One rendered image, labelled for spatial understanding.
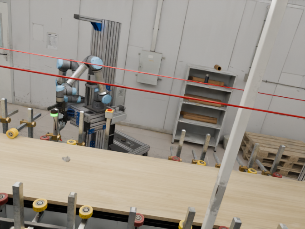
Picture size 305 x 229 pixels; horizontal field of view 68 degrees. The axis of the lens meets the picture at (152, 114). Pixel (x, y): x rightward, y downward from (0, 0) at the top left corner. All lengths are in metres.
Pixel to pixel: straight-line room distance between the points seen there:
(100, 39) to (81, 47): 2.04
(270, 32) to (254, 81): 0.21
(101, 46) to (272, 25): 2.09
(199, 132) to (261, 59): 3.92
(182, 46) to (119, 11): 1.35
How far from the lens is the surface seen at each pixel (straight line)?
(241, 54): 4.72
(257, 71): 1.14
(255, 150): 2.48
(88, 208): 1.55
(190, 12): 4.56
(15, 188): 1.37
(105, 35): 2.82
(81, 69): 2.53
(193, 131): 4.93
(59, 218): 1.72
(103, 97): 2.54
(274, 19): 1.15
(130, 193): 1.68
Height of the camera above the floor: 1.97
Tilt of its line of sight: 19 degrees down
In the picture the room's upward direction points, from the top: 10 degrees clockwise
